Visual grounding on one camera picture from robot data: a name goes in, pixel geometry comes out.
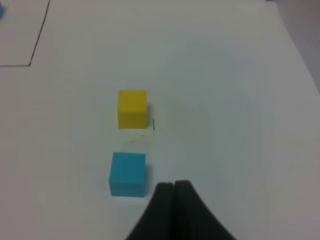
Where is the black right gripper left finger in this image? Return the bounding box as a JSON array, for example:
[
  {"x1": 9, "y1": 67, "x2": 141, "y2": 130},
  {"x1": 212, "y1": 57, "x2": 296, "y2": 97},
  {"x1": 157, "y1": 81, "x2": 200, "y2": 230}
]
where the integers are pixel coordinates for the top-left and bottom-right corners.
[{"x1": 127, "y1": 182, "x2": 174, "y2": 240}]

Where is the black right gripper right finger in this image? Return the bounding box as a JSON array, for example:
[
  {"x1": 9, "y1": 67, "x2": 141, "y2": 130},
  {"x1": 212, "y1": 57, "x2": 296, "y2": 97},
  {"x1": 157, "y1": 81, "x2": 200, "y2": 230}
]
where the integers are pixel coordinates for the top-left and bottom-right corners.
[{"x1": 173, "y1": 180, "x2": 234, "y2": 240}]

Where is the yellow cube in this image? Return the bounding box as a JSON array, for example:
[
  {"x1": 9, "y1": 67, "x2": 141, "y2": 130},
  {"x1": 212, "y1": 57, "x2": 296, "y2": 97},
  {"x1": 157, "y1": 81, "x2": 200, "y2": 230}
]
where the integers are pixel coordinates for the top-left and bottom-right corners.
[{"x1": 117, "y1": 90, "x2": 147, "y2": 129}]

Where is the template blue cube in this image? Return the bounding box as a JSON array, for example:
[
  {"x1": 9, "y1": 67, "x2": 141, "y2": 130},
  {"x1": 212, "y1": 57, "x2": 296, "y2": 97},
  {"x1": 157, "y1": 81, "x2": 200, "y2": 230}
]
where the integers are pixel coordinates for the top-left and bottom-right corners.
[{"x1": 0, "y1": 2, "x2": 5, "y2": 19}]

